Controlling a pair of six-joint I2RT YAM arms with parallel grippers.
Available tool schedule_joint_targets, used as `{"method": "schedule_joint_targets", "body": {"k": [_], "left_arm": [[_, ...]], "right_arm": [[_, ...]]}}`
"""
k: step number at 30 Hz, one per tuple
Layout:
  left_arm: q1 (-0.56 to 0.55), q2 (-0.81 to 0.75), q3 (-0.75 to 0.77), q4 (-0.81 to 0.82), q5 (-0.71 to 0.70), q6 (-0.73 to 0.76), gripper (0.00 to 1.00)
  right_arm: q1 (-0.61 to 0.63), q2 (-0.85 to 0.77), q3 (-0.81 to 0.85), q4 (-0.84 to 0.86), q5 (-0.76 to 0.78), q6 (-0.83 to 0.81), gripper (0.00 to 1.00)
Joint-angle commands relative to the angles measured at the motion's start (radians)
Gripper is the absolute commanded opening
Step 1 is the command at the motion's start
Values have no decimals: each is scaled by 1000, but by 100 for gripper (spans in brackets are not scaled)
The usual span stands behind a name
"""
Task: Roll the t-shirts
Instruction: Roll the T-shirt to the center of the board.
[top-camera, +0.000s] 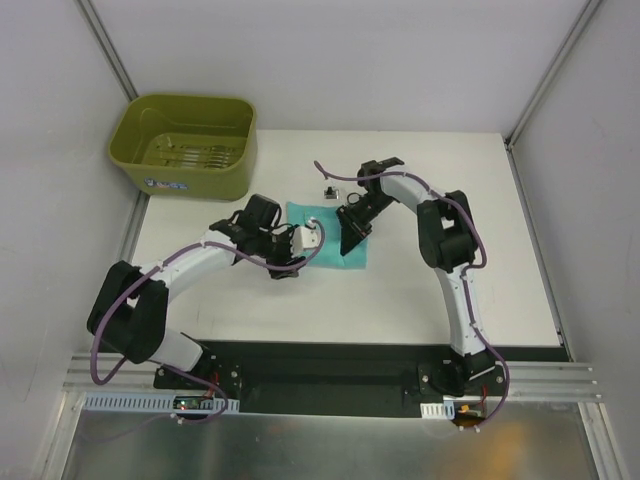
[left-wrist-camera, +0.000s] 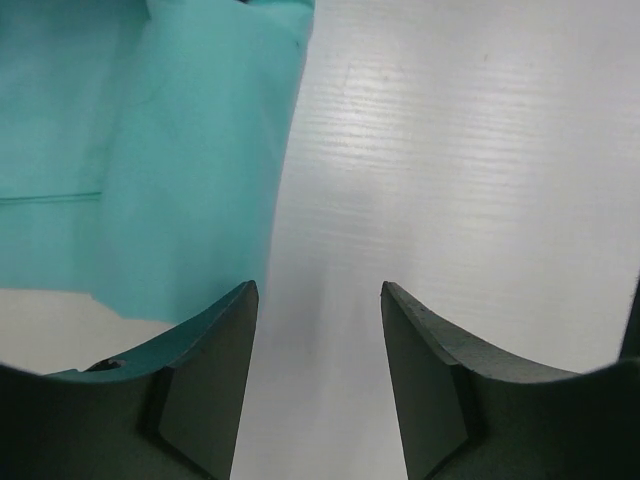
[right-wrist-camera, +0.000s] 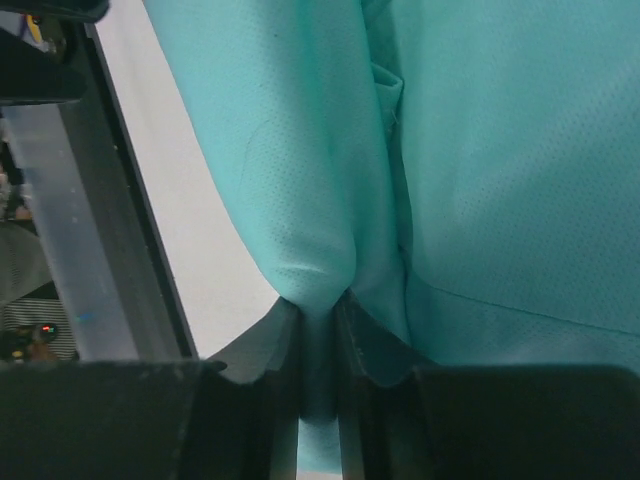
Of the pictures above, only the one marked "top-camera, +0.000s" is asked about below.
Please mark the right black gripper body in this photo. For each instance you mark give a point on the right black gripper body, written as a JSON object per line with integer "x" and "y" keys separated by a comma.
{"x": 354, "y": 223}

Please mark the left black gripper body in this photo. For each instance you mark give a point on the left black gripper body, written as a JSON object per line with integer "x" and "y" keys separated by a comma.
{"x": 285, "y": 256}

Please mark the teal t shirt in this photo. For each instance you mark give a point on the teal t shirt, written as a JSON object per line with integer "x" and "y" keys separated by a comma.
{"x": 329, "y": 257}

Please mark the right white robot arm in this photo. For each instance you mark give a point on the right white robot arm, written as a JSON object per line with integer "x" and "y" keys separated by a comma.
{"x": 446, "y": 244}

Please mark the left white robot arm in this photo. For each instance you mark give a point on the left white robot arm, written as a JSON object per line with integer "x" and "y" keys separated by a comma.
{"x": 130, "y": 312}

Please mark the olive green plastic bin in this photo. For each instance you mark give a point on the olive green plastic bin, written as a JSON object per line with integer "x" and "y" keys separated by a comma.
{"x": 190, "y": 146}

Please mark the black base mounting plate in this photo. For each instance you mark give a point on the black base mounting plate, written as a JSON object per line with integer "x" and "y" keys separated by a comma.
{"x": 350, "y": 380}

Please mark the reflective metal sheet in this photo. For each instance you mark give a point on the reflective metal sheet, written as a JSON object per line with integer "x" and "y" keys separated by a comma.
{"x": 526, "y": 440}

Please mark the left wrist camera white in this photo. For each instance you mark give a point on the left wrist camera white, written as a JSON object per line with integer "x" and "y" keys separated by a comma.
{"x": 305, "y": 238}

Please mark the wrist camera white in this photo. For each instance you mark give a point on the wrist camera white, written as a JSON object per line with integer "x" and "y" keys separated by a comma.
{"x": 331, "y": 193}
{"x": 305, "y": 238}

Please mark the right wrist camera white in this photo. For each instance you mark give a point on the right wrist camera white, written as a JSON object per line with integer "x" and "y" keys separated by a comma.
{"x": 331, "y": 193}

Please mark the right white cable duct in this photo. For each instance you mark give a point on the right white cable duct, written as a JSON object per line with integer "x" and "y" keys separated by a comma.
{"x": 438, "y": 411}

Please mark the white cable duct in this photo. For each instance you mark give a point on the white cable duct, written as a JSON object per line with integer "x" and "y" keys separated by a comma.
{"x": 438, "y": 411}
{"x": 157, "y": 403}

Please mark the left white cable duct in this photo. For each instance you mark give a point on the left white cable duct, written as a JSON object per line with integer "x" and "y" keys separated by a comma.
{"x": 157, "y": 403}

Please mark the aluminium frame rail front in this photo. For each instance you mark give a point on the aluminium frame rail front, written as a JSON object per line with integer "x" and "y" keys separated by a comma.
{"x": 562, "y": 382}

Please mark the left aluminium corner post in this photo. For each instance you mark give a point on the left aluminium corner post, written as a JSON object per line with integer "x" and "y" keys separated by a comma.
{"x": 97, "y": 28}

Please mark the aluminium corner post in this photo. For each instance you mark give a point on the aluminium corner post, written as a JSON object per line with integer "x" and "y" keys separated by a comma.
{"x": 97, "y": 28}
{"x": 579, "y": 26}

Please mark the right aluminium corner post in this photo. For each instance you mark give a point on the right aluminium corner post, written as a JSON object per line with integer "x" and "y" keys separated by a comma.
{"x": 579, "y": 26}

